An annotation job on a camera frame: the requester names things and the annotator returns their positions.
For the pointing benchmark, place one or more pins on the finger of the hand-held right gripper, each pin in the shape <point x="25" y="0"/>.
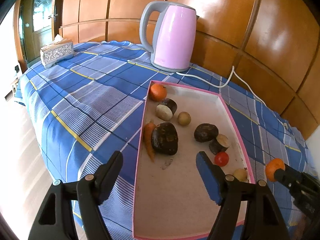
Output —
<point x="285" y="176"/>

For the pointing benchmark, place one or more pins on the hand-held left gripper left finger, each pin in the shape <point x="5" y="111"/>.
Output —
<point x="113" y="170"/>

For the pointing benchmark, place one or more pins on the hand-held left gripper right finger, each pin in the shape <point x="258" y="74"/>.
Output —
<point x="207" y="177"/>

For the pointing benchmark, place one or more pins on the large orange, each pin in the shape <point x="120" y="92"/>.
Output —
<point x="271" y="171"/>

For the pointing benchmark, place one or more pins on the small red tomato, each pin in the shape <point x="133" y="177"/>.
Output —
<point x="221" y="159"/>

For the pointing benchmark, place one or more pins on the small beige round fruit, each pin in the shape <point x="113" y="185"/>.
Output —
<point x="240" y="175"/>
<point x="184" y="118"/>

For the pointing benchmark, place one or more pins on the dark cut fruit piece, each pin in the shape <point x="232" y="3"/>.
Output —
<point x="220" y="143"/>

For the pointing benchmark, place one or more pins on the pink shallow cardboard box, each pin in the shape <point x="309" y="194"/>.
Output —
<point x="175" y="200"/>

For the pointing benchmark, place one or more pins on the dark round fruit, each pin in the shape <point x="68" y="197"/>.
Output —
<point x="205" y="132"/>

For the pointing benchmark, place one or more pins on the orange carrot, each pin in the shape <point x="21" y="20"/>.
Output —
<point x="148" y="137"/>

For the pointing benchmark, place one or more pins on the dark brown fruit chunk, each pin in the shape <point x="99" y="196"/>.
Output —
<point x="165" y="142"/>

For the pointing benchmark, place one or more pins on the dark cut fruit beige face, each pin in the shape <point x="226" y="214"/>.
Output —
<point x="166" y="108"/>

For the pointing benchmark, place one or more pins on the small orange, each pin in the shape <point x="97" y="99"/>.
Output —
<point x="158" y="92"/>

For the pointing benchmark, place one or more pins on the blue plaid blanket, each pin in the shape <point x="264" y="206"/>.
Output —
<point x="87" y="100"/>

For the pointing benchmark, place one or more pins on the silver ornate tissue box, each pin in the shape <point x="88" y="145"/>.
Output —
<point x="57" y="53"/>

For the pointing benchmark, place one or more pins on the pink electric kettle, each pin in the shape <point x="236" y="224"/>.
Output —
<point x="175" y="37"/>

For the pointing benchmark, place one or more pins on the wooden wardrobe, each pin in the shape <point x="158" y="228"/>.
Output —
<point x="250" y="30"/>

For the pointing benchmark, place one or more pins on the wooden door with glass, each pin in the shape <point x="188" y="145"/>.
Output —
<point x="37" y="17"/>

